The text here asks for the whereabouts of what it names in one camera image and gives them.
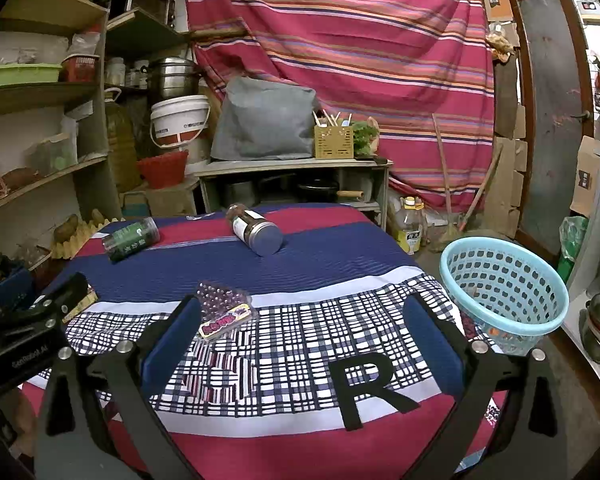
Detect grey cushion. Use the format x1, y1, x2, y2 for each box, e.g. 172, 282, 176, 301
211, 76, 317, 161

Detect green plastic tray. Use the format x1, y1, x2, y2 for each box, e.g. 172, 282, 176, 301
0, 63, 64, 90

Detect yellow utensil holder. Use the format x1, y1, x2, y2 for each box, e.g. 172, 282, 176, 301
314, 110, 355, 160

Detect green bucket with plastic bag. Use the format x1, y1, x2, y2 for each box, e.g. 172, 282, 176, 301
557, 216, 590, 281

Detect tall wooden shelf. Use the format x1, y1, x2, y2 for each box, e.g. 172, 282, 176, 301
0, 0, 126, 261

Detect clear blister pack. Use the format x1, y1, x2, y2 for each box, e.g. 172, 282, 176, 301
196, 281, 259, 344

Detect black letter marker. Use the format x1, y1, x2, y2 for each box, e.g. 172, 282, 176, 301
330, 352, 421, 431

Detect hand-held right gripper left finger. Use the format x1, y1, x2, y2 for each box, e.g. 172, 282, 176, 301
34, 296, 203, 480

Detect wooden framed door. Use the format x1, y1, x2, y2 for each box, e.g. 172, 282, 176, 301
507, 0, 600, 261

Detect small yellow box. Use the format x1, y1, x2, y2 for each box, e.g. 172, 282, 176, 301
62, 292, 99, 324

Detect light blue plastic basket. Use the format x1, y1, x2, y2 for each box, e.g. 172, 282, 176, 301
439, 236, 571, 356

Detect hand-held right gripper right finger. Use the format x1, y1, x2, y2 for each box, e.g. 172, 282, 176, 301
403, 291, 567, 480

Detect steel pot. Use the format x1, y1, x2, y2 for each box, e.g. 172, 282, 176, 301
147, 57, 201, 101

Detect oil bottle with yellow cap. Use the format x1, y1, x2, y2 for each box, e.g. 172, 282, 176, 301
394, 196, 427, 255

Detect black pan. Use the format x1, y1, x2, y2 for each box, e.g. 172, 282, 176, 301
296, 180, 365, 204

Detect green jar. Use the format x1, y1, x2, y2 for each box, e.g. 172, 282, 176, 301
102, 217, 160, 264

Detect yellow egg tray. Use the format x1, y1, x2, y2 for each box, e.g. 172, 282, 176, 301
50, 209, 126, 260

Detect striped printed blanket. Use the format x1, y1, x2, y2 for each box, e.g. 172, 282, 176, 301
20, 202, 511, 480

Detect brown cardboard box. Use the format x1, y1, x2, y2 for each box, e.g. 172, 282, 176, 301
570, 135, 600, 219

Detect low grey shelf cabinet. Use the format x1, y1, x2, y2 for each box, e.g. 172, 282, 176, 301
192, 157, 394, 231

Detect white plastic bucket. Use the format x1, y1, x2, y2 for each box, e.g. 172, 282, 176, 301
150, 95, 212, 150

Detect red container on shelf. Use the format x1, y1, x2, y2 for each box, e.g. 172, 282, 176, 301
60, 55, 101, 84

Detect cardboard sheets on wall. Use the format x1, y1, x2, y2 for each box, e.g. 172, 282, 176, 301
495, 135, 529, 239

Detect brown jar with white label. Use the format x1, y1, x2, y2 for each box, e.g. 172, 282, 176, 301
225, 203, 284, 257

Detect large yellow oil jug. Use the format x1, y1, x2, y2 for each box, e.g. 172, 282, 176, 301
105, 89, 144, 194

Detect red striped hanging cloth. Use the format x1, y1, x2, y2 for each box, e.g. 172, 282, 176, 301
185, 0, 496, 211

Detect green leafy vegetables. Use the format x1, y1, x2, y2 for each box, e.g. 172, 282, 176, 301
351, 117, 381, 157

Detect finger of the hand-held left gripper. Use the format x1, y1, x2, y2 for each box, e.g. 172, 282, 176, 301
27, 272, 90, 318

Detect red plastic basket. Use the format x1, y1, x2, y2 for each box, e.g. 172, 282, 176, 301
136, 150, 189, 190

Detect straw broom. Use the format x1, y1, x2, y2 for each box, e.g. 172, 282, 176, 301
432, 112, 501, 254

